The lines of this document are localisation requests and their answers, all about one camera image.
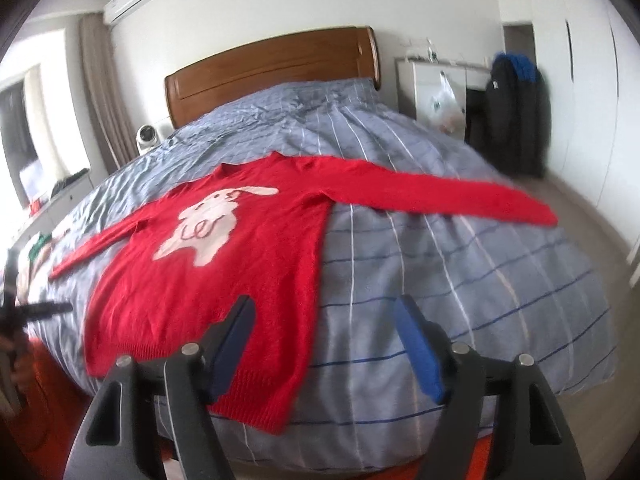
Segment red sweater with white rabbit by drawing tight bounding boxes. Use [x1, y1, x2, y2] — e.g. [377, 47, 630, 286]
[50, 153, 556, 434]

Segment green and brown clothes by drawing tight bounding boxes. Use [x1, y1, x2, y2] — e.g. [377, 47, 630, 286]
[28, 233, 60, 278]

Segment person's left hand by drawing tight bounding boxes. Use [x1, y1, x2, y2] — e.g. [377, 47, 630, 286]
[1, 330, 35, 415]

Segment white window desk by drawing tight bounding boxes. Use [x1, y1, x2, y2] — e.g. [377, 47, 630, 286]
[9, 171, 94, 248]

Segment beige curtain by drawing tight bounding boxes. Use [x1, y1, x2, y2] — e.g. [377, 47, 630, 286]
[78, 13, 138, 172]

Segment black and blue jacket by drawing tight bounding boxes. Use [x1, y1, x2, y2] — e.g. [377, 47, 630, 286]
[485, 53, 546, 178]

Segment white plastic bag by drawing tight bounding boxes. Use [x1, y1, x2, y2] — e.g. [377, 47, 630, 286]
[426, 72, 466, 139]

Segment white nightstand cabinet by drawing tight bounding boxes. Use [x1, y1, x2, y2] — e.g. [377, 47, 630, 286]
[395, 58, 490, 141]

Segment white wardrobe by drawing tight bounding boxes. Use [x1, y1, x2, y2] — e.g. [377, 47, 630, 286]
[533, 0, 639, 246]

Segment brown wooden headboard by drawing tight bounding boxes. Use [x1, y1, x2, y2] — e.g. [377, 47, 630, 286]
[165, 26, 381, 129]

